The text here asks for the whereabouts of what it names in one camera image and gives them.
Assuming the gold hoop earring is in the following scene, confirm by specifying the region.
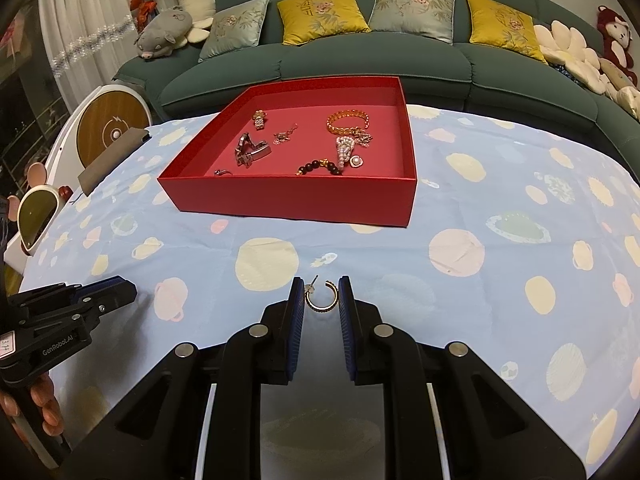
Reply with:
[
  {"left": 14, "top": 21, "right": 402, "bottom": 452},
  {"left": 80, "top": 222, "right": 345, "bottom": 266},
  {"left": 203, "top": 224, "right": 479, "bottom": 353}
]
[{"left": 304, "top": 274, "right": 340, "bottom": 314}]

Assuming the pearl stud earring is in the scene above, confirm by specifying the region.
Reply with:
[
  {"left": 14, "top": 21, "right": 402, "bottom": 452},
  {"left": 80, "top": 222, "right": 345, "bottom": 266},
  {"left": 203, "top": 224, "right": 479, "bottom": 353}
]
[{"left": 349, "top": 155, "right": 363, "bottom": 168}]

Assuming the dark bead bracelet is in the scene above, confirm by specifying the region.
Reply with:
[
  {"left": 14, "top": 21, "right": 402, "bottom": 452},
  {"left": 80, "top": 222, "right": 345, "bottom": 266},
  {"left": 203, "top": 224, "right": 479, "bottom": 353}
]
[{"left": 295, "top": 158, "right": 345, "bottom": 177}]

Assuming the pearl bracelet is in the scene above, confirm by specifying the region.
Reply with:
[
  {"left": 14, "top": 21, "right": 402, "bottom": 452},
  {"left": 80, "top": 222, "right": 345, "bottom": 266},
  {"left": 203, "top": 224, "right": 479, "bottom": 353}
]
[{"left": 333, "top": 135, "right": 357, "bottom": 170}]

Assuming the silver wrist watch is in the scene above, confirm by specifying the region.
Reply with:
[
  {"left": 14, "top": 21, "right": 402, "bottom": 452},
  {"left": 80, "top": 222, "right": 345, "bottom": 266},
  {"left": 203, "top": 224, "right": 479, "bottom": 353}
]
[{"left": 234, "top": 132, "right": 271, "bottom": 168}]

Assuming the gold chain bracelet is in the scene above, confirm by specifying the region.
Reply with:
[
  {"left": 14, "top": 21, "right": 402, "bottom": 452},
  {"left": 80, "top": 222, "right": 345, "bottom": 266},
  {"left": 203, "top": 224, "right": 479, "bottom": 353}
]
[{"left": 325, "top": 108, "right": 371, "bottom": 137}]

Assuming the silver chain necklace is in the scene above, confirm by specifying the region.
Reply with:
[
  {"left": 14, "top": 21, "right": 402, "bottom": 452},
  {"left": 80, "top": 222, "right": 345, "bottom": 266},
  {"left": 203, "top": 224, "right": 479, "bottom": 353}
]
[{"left": 272, "top": 122, "right": 301, "bottom": 146}]

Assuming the gold wrist watch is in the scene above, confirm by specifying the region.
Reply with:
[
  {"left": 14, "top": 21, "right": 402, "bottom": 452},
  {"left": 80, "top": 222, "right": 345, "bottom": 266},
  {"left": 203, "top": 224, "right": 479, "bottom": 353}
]
[{"left": 252, "top": 110, "right": 267, "bottom": 130}]

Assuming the left hand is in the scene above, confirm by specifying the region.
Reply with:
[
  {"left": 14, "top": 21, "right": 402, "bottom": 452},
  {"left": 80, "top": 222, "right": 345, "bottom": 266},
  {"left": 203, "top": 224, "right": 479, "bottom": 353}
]
[{"left": 1, "top": 373, "right": 64, "bottom": 437}]

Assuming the white mouse-ear mirror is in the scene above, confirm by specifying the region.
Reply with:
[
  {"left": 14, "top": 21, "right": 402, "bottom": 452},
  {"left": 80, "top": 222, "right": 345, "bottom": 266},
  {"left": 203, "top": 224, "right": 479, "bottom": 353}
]
[{"left": 3, "top": 162, "right": 73, "bottom": 275}]

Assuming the red cardboard tray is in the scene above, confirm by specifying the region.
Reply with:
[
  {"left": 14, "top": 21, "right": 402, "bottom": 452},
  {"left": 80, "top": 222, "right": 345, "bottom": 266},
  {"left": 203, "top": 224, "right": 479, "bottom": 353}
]
[{"left": 158, "top": 76, "right": 418, "bottom": 228}]

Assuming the brown suede pouch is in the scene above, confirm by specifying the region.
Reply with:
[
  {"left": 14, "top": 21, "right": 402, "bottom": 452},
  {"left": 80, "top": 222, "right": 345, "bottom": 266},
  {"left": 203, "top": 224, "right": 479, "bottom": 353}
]
[{"left": 78, "top": 128, "right": 151, "bottom": 196}]

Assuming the round white wood device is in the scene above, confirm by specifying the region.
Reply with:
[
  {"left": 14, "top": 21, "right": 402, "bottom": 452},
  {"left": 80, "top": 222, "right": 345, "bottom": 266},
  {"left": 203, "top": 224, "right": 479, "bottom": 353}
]
[{"left": 44, "top": 84, "right": 152, "bottom": 190}]

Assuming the blue patterned tablecloth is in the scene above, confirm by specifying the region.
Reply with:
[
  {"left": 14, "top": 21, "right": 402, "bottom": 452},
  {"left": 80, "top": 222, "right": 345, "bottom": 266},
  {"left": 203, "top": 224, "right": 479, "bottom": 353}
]
[{"left": 23, "top": 107, "right": 639, "bottom": 471}]

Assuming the dark green sofa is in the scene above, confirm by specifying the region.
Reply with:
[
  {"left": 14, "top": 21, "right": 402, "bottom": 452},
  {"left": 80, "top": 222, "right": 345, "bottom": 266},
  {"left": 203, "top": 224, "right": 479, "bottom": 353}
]
[{"left": 116, "top": 0, "right": 639, "bottom": 172}]

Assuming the grey pig plush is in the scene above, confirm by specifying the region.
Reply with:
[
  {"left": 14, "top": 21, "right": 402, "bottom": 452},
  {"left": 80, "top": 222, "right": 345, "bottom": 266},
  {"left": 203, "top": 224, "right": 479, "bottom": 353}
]
[{"left": 134, "top": 8, "right": 193, "bottom": 60}]

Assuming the white curtain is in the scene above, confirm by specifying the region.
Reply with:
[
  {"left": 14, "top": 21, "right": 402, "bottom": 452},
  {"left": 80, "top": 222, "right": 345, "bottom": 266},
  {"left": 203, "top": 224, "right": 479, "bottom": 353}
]
[{"left": 38, "top": 0, "right": 138, "bottom": 110}]

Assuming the left yellow embroidered cushion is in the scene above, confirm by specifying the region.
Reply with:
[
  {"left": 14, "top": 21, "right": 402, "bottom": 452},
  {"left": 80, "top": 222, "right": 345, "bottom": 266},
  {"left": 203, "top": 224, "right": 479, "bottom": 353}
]
[{"left": 277, "top": 0, "right": 371, "bottom": 47}]

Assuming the yellow embroidered cushion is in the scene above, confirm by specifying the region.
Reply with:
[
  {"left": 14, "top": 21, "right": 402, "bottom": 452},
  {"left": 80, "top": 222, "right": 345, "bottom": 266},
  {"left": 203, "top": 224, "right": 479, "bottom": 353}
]
[
  {"left": 277, "top": 0, "right": 371, "bottom": 47},
  {"left": 466, "top": 0, "right": 547, "bottom": 64}
]

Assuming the red curtain tie ornament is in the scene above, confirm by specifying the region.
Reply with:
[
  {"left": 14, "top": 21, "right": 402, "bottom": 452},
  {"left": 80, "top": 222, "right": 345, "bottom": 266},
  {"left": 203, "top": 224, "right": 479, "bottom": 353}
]
[{"left": 129, "top": 0, "right": 157, "bottom": 32}]

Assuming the left grey embroidered cushion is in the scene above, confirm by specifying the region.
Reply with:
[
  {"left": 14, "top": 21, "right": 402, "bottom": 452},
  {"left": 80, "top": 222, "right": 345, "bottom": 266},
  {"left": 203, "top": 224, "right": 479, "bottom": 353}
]
[{"left": 198, "top": 0, "right": 270, "bottom": 63}]

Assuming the grey embroidered cushion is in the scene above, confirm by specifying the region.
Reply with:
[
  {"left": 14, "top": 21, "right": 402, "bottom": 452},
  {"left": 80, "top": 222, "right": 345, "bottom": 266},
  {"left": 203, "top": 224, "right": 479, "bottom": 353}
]
[
  {"left": 198, "top": 0, "right": 270, "bottom": 63},
  {"left": 368, "top": 0, "right": 456, "bottom": 44}
]

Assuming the right grey embroidered cushion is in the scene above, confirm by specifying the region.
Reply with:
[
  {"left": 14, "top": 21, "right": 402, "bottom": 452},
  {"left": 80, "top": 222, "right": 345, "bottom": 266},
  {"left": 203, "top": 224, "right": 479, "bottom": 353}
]
[{"left": 368, "top": 0, "right": 456, "bottom": 44}]

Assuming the right yellow embroidered cushion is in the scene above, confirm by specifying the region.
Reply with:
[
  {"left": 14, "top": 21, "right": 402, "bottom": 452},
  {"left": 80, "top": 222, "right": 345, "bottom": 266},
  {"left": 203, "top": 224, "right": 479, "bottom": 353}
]
[{"left": 466, "top": 0, "right": 547, "bottom": 64}]

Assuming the white flower cushion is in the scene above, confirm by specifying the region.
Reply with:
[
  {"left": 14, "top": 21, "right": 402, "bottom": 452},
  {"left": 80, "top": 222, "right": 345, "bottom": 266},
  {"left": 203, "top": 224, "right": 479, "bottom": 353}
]
[{"left": 534, "top": 21, "right": 608, "bottom": 96}]

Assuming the beige plush toy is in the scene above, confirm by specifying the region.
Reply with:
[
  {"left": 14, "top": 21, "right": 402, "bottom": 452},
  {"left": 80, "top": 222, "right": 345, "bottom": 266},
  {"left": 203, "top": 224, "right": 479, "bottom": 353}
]
[{"left": 599, "top": 58, "right": 640, "bottom": 120}]

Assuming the red monkey plush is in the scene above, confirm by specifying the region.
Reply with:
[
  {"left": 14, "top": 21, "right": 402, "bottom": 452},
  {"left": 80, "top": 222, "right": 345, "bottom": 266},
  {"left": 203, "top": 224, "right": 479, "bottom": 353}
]
[{"left": 597, "top": 6, "right": 638, "bottom": 86}]

